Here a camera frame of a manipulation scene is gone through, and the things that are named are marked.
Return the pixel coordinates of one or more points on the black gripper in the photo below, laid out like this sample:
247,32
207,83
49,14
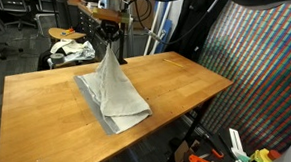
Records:
111,26

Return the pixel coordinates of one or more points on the white woven cloth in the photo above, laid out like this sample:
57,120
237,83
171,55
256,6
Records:
118,93

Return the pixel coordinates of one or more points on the grey workbench wooden top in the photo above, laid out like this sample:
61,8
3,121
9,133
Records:
88,21

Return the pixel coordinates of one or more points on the crumpled white sheet pile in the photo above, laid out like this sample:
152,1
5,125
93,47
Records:
75,50

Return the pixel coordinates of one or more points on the large cardboard box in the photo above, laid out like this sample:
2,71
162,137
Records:
142,14

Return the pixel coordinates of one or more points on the small yellow red object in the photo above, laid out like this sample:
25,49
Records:
69,31

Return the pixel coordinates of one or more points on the white leaning pipe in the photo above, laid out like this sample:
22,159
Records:
154,21

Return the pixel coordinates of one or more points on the round wooden side table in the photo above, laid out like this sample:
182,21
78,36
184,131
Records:
58,34

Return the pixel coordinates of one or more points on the grey tape roll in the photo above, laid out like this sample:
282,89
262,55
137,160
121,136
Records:
53,57

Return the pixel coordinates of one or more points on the black curtain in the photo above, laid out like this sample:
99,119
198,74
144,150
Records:
191,33

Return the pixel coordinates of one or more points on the black orange bar clamp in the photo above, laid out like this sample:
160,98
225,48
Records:
218,154

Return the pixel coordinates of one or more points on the yellow green plastic part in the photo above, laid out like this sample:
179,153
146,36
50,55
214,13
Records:
261,157

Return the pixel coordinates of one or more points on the red round cap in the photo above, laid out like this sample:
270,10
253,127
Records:
275,154

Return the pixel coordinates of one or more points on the black camera stand pole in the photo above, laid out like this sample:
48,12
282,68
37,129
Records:
122,53

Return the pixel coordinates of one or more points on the black table frame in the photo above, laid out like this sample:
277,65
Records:
196,123

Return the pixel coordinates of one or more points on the white plastic bracket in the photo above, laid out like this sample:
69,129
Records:
236,142

